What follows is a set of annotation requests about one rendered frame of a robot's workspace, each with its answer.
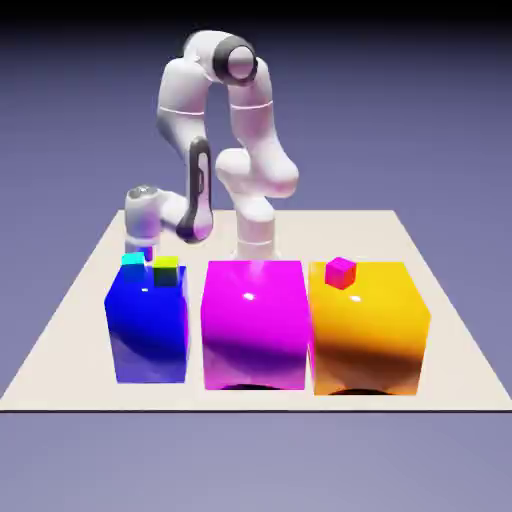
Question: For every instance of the large orange box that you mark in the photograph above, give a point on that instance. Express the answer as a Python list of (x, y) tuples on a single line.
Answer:
[(368, 328)]

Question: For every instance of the small yellow-green cube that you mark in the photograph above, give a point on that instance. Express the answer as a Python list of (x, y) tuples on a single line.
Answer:
[(166, 272)]

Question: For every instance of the small red cube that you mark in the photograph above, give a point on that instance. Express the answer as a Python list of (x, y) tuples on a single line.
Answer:
[(340, 274)]

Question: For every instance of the large blue box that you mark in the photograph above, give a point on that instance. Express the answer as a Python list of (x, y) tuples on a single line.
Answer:
[(148, 328)]

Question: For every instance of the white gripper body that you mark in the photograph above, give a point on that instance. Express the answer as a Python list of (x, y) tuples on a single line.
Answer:
[(148, 252)]

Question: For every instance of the small cyan cube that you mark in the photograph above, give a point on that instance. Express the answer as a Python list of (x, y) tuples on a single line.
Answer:
[(132, 267)]

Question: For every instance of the large magenta box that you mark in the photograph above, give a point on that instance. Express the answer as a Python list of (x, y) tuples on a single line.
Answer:
[(254, 328)]

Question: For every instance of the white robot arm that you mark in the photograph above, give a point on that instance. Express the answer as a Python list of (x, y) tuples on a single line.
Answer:
[(252, 120)]

